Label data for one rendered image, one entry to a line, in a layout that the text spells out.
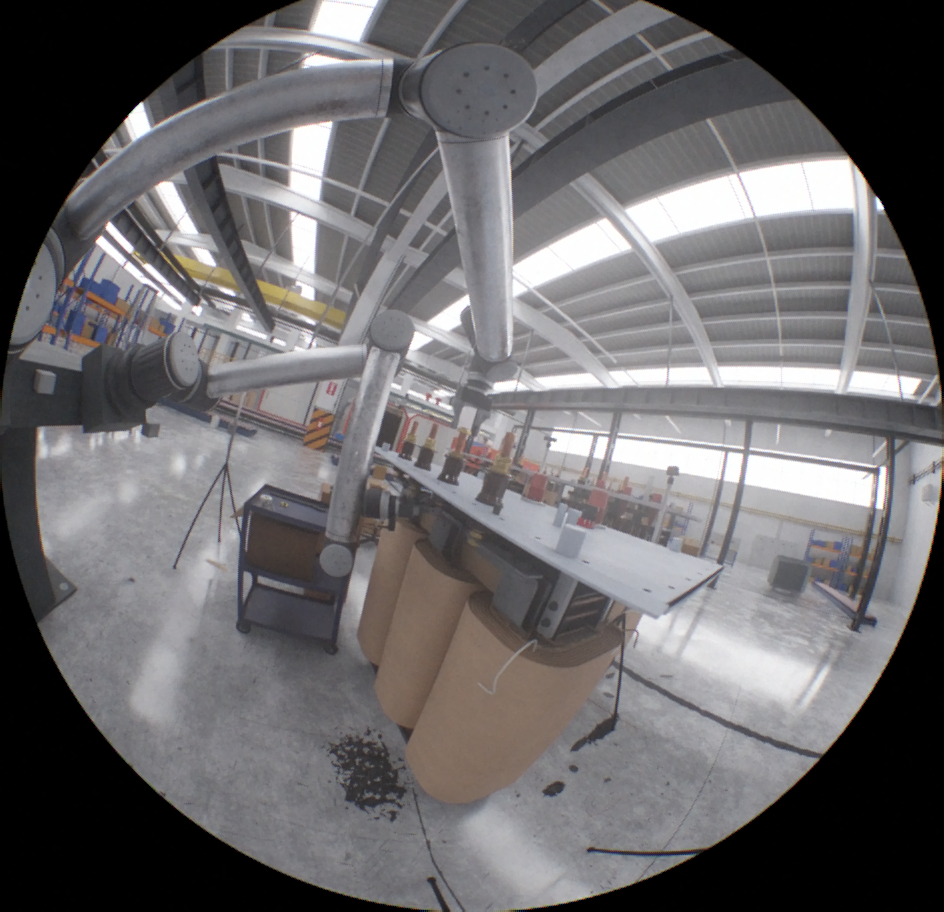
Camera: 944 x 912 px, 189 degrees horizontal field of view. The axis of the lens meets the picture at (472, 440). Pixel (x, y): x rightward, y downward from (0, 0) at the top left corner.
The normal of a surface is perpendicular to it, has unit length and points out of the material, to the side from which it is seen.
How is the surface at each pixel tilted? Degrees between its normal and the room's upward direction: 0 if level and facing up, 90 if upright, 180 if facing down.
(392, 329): 83
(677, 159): 175
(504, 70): 141
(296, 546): 90
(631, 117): 180
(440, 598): 90
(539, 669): 90
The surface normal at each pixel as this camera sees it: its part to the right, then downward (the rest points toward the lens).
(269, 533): 0.43, 0.07
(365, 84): 0.36, 0.82
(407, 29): -0.38, 0.92
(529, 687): -0.27, -0.15
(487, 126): 0.33, 0.93
